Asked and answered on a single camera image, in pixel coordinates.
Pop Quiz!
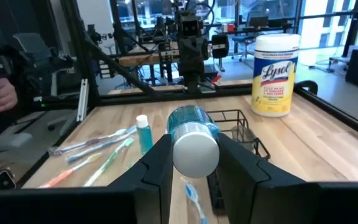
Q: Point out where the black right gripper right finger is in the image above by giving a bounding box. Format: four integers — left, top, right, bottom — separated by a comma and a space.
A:
216, 133, 321, 224

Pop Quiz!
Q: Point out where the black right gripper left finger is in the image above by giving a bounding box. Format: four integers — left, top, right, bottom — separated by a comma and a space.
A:
109, 133, 174, 224

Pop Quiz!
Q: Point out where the small blue mouthwash bottle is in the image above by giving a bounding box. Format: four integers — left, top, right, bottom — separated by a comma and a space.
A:
165, 105, 221, 179
135, 114, 154, 156

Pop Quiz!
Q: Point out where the blue toothbrush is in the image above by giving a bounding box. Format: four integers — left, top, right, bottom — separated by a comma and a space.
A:
181, 176, 210, 224
66, 126, 137, 164

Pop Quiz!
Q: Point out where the green toothbrush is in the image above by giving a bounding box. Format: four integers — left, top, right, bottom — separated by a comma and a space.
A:
84, 138, 135, 187

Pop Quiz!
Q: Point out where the orange toothbrush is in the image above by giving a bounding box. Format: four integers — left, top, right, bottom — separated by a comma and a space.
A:
39, 152, 103, 189

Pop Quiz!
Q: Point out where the blue office chair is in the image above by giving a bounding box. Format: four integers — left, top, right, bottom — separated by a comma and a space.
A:
231, 34, 257, 62

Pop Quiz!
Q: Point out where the Lysol wipes canister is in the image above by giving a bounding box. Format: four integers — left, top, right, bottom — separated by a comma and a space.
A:
250, 33, 301, 118

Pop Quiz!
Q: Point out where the silver aluminium profile bar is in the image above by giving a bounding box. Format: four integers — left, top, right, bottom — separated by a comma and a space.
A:
76, 78, 90, 123

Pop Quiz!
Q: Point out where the grey office chair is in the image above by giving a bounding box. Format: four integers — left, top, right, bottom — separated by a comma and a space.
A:
0, 108, 77, 162

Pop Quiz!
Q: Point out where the black wire caddy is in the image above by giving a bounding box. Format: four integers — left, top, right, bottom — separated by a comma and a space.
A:
206, 108, 272, 215

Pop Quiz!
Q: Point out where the black frame handle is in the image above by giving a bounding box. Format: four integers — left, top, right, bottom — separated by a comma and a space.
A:
296, 80, 319, 95

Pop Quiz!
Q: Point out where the silver table-level camera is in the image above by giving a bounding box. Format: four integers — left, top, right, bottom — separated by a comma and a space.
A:
0, 169, 17, 195

